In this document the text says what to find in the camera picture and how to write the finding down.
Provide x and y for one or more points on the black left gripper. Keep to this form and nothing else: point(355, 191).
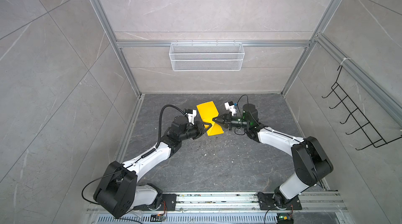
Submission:
point(200, 132)

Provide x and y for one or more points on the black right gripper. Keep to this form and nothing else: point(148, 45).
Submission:
point(227, 118)

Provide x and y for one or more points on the yellow square paper sheet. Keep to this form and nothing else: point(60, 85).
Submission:
point(207, 112)

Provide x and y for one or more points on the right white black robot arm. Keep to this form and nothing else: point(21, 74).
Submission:
point(311, 163)

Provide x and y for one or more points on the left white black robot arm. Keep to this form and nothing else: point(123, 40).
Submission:
point(118, 191)

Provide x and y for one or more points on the left green circuit board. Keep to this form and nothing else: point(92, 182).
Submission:
point(158, 218)

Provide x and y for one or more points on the green circuit board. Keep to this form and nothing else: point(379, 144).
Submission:
point(284, 219)
point(158, 218)

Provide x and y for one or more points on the right green circuit board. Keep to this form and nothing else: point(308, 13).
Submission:
point(284, 219)

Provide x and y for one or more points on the white wire mesh basket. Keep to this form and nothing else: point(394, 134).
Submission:
point(187, 57)

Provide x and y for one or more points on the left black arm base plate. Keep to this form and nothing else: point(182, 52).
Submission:
point(163, 202)

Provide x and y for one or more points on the aluminium front rail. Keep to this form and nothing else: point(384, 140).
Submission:
point(254, 202)

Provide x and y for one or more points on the black wire hook rack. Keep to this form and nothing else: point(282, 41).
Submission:
point(356, 114)

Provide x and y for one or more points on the aluminium corner frame post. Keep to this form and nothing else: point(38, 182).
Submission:
point(100, 13)

